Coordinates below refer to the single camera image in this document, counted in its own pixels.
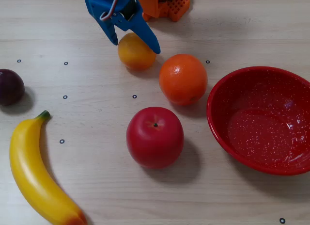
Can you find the blue gripper with motor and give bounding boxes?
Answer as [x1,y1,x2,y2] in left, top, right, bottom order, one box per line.
[83,0,161,55]

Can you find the yellow-orange toy peach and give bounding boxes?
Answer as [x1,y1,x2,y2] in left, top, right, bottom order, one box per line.
[118,32,157,71]

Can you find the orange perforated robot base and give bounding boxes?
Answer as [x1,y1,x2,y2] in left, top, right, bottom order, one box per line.
[167,0,191,22]

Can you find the red speckled bowl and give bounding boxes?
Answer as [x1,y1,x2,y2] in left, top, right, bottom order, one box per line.
[206,66,310,177]

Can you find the orange toy orange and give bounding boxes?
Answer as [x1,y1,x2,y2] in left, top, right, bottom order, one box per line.
[158,53,208,106]

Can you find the red toy apple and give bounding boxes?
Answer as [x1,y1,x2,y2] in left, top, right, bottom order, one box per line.
[125,106,185,169]

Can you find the dark purple toy plum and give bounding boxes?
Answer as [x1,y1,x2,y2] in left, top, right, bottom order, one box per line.
[0,68,26,107]

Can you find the yellow toy banana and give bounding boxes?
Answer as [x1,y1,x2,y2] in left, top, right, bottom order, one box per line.
[9,110,88,225]

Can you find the white red black servo cable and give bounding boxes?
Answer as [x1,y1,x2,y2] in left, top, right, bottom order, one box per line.
[100,0,121,22]

